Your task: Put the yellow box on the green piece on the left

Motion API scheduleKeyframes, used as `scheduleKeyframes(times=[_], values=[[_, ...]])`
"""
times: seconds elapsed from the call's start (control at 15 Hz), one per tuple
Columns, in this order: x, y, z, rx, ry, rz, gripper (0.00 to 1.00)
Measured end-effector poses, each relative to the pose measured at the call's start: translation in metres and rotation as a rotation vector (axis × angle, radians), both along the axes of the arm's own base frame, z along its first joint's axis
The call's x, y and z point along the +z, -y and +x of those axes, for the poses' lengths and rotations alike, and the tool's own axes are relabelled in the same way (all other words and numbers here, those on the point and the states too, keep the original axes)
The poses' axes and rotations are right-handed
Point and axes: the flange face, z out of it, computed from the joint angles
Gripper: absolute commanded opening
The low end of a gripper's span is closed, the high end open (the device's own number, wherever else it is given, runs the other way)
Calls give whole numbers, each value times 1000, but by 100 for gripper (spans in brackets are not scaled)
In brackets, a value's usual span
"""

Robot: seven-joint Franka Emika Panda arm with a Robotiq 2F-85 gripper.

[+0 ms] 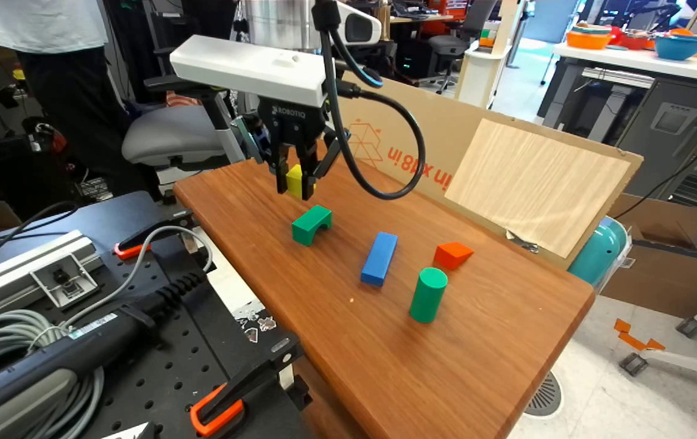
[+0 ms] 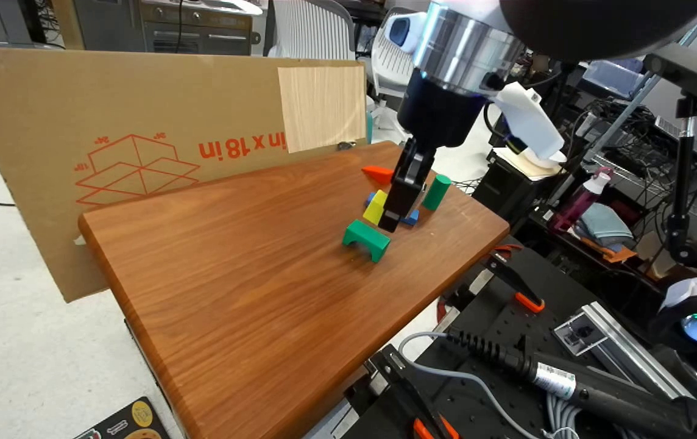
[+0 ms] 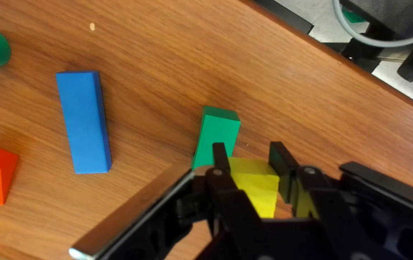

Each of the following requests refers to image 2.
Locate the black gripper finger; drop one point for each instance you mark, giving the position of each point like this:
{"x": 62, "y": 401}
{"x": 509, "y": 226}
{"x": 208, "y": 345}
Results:
{"x": 426, "y": 162}
{"x": 398, "y": 198}

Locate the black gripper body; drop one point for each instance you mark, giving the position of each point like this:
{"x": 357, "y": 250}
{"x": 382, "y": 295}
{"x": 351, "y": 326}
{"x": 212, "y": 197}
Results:
{"x": 441, "y": 110}

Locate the yellow box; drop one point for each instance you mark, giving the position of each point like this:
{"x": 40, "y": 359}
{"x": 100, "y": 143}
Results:
{"x": 375, "y": 209}

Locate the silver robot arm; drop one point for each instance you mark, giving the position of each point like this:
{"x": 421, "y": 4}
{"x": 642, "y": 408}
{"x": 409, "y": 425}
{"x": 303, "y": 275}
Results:
{"x": 465, "y": 44}

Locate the orange wedge piece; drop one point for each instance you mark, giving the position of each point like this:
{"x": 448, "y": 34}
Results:
{"x": 378, "y": 173}

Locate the green arch piece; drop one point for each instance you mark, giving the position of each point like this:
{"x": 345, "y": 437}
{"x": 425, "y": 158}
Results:
{"x": 363, "y": 238}

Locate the blue rectangular block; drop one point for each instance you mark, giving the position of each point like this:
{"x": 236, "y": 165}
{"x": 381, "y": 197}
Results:
{"x": 409, "y": 219}

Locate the light wooden panel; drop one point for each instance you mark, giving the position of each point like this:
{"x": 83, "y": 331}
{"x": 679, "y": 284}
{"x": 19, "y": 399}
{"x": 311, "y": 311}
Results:
{"x": 320, "y": 106}

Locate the black orange clamp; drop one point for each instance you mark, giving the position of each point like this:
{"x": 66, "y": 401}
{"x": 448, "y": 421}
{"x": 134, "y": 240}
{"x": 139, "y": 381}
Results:
{"x": 417, "y": 399}
{"x": 520, "y": 288}

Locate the pink bottle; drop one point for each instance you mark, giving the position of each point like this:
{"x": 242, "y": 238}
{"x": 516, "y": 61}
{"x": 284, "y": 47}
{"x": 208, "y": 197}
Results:
{"x": 576, "y": 204}

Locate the brown wooden board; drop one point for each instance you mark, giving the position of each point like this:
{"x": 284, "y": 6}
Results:
{"x": 267, "y": 308}

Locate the square printed tag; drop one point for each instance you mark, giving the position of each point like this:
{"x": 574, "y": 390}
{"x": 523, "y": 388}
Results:
{"x": 577, "y": 334}

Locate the brown printed cardboard panel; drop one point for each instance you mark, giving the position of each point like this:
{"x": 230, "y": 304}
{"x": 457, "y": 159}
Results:
{"x": 119, "y": 148}

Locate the black printed card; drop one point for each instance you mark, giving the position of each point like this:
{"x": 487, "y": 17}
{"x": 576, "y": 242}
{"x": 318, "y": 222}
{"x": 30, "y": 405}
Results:
{"x": 125, "y": 417}

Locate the black camera on stand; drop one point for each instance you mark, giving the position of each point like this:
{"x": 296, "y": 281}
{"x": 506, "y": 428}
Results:
{"x": 691, "y": 75}

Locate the aluminium rail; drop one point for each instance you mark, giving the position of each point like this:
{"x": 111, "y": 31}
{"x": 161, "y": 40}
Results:
{"x": 648, "y": 356}

